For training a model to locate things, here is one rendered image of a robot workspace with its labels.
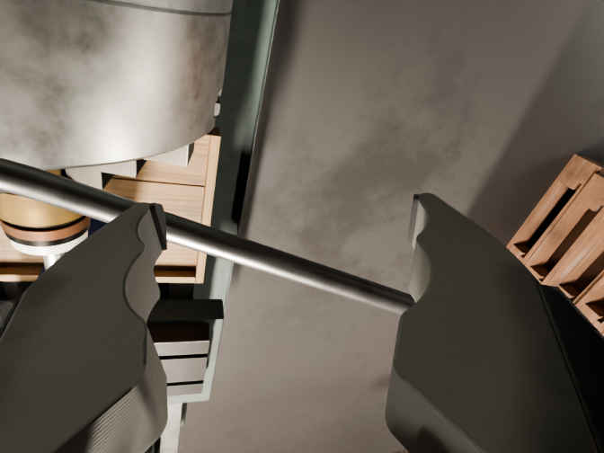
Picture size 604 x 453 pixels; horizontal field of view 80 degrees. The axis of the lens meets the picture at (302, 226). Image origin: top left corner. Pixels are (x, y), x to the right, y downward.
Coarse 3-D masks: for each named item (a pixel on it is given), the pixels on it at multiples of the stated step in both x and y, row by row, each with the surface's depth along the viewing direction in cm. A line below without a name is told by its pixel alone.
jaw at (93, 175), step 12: (192, 144) 35; (156, 156) 33; (168, 156) 33; (180, 156) 33; (72, 168) 33; (84, 168) 33; (96, 168) 33; (108, 168) 33; (120, 168) 33; (132, 168) 33; (84, 180) 33; (96, 180) 33; (108, 180) 35
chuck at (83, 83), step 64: (0, 0) 16; (64, 0) 17; (0, 64) 17; (64, 64) 18; (128, 64) 20; (192, 64) 24; (0, 128) 18; (64, 128) 20; (128, 128) 22; (192, 128) 27
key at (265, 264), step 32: (0, 160) 13; (32, 192) 13; (64, 192) 14; (96, 192) 14; (192, 224) 15; (224, 256) 16; (256, 256) 16; (288, 256) 17; (320, 288) 18; (352, 288) 18; (384, 288) 19
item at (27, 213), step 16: (64, 176) 33; (0, 208) 32; (16, 208) 32; (32, 208) 32; (48, 208) 33; (16, 224) 33; (32, 224) 33; (48, 224) 34; (64, 224) 35; (80, 224) 37; (16, 240) 34; (32, 240) 34; (48, 240) 35; (64, 240) 36
